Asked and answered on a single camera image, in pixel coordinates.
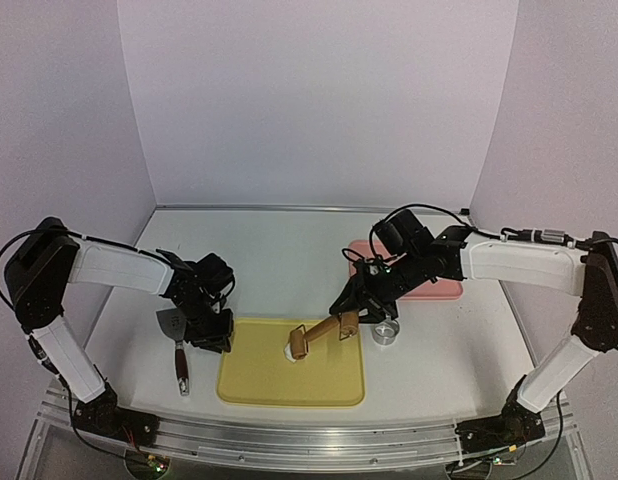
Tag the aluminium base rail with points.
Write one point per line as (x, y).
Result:
(274, 447)

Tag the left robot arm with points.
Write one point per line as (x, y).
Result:
(41, 266)

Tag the white dough lump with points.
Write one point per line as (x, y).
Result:
(288, 353)

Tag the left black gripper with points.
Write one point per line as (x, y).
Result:
(209, 329)

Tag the metal scraper with wooden handle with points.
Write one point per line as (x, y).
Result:
(173, 324)

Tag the yellow plastic tray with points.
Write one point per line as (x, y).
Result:
(256, 371)

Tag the wooden double-ended rolling pin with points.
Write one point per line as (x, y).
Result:
(346, 325)

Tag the pink plastic tray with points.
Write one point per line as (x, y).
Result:
(442, 290)

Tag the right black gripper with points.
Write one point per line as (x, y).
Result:
(364, 296)

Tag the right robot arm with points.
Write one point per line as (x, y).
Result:
(583, 268)

